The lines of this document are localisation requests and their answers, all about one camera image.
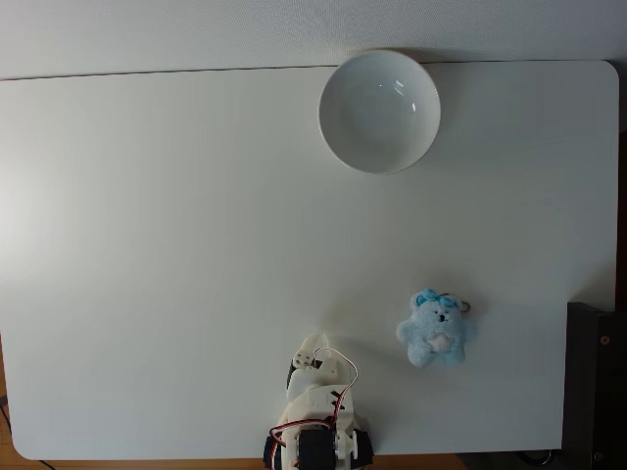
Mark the skyblue plush bear doll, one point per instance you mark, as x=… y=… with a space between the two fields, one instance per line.
x=436 y=328

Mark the dark cabinet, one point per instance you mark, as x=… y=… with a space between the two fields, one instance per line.
x=597 y=391

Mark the white ceramic bowl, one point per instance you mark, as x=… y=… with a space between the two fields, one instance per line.
x=377 y=112

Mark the black table clamp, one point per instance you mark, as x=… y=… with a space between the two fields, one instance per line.
x=272 y=448
x=368 y=448

